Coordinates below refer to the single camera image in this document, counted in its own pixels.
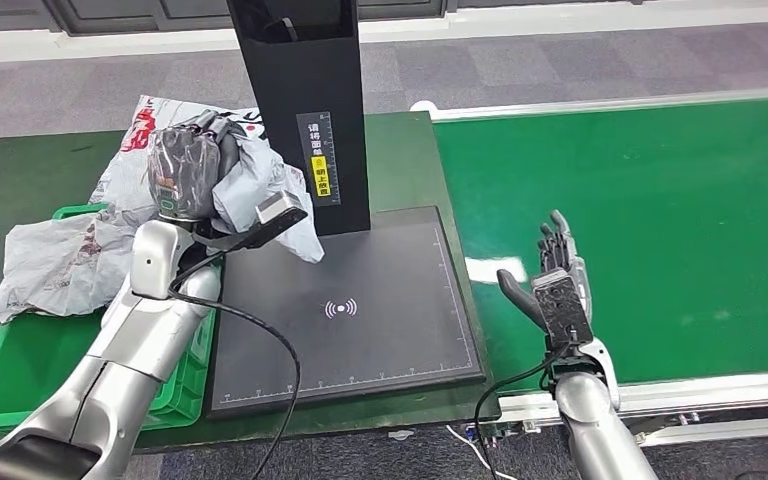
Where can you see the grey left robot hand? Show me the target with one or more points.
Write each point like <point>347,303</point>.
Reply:
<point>185,172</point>

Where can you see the grey mailer parcel red print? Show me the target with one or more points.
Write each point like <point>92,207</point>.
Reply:
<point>59,265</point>
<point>258,179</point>

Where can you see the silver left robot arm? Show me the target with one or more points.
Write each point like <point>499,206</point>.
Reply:
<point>112,371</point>

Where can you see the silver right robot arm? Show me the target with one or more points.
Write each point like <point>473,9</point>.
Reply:
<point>589,430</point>

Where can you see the black inbound scanner machine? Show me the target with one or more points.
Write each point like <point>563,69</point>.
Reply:
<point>371,331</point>

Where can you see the green conveyor belt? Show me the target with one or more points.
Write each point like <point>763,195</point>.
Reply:
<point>689,199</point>

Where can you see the large grey mailer black print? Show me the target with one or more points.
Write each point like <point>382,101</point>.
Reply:
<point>126,172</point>

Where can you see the white round cap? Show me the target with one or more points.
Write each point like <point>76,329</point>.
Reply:
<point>424,106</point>

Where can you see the green plastic crate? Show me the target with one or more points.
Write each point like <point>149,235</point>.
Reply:
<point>26,371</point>

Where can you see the small white tab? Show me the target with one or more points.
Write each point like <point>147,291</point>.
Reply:
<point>401,435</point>

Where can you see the small green circuit board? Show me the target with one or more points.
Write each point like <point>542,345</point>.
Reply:
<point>490,434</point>

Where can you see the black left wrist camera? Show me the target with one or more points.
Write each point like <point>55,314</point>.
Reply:
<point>271,218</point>

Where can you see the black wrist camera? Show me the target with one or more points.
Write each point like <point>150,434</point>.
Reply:
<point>271,218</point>
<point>561,308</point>

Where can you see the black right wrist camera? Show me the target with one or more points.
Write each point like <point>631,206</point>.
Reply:
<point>561,308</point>

